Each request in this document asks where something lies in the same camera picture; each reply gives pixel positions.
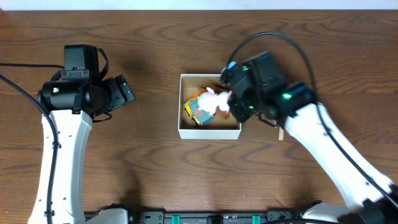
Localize brown plush capybara toy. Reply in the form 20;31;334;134
198;83;233;120

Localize pink white duck toy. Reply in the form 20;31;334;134
193;86;233;116

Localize yellow grey toy truck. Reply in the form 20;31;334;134
184;97;214;126

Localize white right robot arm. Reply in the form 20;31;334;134
228;83;397;223

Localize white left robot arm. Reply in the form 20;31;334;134
29;75;135;223

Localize white cardboard box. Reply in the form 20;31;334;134
178;74;242;140

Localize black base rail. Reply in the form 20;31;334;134
84;203;303;224

